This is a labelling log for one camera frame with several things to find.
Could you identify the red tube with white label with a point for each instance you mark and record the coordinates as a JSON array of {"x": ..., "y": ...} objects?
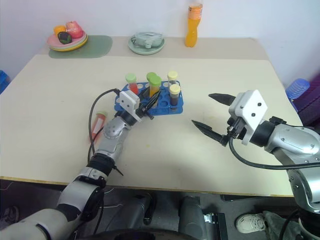
[{"x": 98, "y": 123}]

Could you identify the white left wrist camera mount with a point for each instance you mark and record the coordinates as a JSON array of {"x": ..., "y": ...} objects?
[{"x": 128, "y": 101}]

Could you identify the orange tube with green cap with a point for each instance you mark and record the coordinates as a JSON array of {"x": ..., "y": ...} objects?
[{"x": 153, "y": 87}]

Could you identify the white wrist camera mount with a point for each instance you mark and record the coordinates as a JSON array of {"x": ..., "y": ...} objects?
[
  {"x": 128, "y": 101},
  {"x": 251, "y": 107}
]

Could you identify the grey-green folded mask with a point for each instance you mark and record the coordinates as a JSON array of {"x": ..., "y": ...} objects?
[{"x": 147, "y": 40}]

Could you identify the orange soda bottle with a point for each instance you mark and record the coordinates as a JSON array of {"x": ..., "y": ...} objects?
[{"x": 192, "y": 30}]

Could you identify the blue plastic crate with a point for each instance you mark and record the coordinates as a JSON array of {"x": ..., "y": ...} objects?
[{"x": 3, "y": 81}]

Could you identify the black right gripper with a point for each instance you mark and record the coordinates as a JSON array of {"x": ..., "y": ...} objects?
[{"x": 236, "y": 128}]

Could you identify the pale green plate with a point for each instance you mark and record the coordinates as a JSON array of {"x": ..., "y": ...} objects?
[{"x": 140, "y": 50}]

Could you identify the stack of pastel plates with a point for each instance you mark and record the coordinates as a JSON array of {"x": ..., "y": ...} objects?
[{"x": 57, "y": 46}]

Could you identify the orange toy fruit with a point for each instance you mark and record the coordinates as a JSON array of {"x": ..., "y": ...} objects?
[{"x": 59, "y": 29}]

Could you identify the black rounded robot base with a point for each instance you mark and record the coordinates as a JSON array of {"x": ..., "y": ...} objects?
[{"x": 150, "y": 235}]

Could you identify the red tube with green cap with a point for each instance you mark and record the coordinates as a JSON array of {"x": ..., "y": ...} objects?
[{"x": 133, "y": 86}]

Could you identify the dark tube with yellow cap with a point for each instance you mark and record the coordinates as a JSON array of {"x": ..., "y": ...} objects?
[
  {"x": 174, "y": 96},
  {"x": 172, "y": 79}
]

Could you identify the dark toy avocado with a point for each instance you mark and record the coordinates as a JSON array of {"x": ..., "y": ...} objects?
[{"x": 64, "y": 37}]

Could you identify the blue test tube rack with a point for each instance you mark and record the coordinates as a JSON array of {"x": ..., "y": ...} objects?
[{"x": 172, "y": 107}]

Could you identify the green placemat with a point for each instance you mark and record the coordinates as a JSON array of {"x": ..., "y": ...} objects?
[{"x": 100, "y": 47}]

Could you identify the black box with metal bracket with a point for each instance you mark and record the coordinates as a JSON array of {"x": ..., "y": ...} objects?
[{"x": 215, "y": 225}]

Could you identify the grey sneaker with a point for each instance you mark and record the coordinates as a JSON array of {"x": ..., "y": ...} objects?
[{"x": 10, "y": 216}]

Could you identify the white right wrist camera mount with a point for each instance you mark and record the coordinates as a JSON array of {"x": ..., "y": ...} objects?
[{"x": 251, "y": 107}]

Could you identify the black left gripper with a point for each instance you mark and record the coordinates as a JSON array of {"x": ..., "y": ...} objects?
[{"x": 144, "y": 109}]

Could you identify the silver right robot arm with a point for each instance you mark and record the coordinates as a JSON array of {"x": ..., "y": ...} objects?
[{"x": 287, "y": 140}]

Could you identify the purple plastic crate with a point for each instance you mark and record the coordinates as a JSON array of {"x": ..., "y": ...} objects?
[{"x": 311, "y": 105}]

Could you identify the pink toy peach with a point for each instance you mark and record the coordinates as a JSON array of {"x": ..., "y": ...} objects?
[{"x": 74, "y": 29}]

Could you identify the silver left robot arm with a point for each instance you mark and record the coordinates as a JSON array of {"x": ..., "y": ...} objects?
[{"x": 112, "y": 130}]

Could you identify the white sneaker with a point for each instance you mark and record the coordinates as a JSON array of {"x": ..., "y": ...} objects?
[{"x": 248, "y": 222}]

